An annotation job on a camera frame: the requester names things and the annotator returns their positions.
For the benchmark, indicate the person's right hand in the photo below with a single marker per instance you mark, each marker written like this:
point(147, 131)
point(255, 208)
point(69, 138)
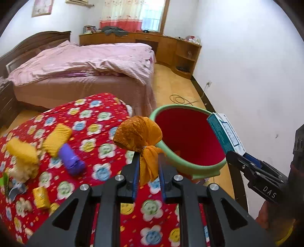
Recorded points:
point(275, 220)

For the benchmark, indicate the window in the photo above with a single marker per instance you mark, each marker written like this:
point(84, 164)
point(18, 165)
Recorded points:
point(154, 14)

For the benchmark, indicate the dark wooden headboard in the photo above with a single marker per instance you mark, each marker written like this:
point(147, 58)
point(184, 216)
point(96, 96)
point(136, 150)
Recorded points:
point(28, 42)

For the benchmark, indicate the cream paper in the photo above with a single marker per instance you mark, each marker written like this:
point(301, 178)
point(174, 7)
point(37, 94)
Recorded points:
point(22, 174)

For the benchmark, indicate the grey clothes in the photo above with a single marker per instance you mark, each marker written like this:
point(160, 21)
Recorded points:
point(115, 31)

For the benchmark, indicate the orange cloth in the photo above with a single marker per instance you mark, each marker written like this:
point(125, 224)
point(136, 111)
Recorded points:
point(137, 133)

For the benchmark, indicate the small yellow box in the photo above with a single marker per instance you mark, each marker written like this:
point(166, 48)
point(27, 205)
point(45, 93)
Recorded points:
point(41, 198)

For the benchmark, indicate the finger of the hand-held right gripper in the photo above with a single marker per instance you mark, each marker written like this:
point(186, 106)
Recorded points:
point(239, 165)
point(255, 161)

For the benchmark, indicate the floral curtain with red hem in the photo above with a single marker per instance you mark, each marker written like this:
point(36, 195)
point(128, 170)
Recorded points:
point(118, 14)

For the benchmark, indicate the green wrapper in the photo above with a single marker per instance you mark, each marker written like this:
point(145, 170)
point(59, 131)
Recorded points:
point(4, 181)

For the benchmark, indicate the wall air conditioner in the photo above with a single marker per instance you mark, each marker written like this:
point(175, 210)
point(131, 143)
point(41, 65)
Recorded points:
point(78, 2)

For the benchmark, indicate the dark wooden nightstand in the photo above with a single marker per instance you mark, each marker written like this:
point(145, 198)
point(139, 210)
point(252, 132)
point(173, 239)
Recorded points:
point(7, 102)

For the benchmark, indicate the pink duvet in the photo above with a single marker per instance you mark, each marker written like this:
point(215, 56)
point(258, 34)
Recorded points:
point(83, 59)

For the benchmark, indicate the long wooden desk cabinet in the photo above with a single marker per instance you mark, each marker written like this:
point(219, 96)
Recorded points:
point(166, 49)

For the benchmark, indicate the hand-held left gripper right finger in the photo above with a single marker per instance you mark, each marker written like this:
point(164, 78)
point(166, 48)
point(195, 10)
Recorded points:
point(163, 187)

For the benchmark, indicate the green basin with red inside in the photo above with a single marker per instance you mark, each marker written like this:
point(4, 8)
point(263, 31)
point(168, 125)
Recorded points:
point(190, 133)

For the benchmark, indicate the yellow sponge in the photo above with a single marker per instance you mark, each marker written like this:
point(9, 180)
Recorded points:
point(57, 139)
point(21, 150)

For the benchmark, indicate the teal and white carton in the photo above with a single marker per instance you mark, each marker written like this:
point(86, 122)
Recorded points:
point(223, 133)

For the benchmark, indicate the red floral printed blanket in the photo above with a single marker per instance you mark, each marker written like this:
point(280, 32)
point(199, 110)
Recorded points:
point(99, 133)

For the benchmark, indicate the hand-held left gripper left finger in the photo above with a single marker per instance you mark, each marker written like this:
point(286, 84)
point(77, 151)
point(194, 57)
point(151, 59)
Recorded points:
point(135, 182)

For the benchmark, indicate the purple bag roll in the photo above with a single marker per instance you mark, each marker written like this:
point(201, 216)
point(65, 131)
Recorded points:
point(71, 160)

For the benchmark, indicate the clear plastic bag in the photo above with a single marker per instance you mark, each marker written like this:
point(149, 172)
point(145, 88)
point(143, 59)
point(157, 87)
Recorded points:
point(193, 39)

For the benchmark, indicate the grey wrapper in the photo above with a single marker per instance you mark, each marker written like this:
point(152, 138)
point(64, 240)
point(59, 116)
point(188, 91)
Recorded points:
point(15, 191)

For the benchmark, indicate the wall poster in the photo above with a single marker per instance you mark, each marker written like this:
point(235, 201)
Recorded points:
point(42, 7)

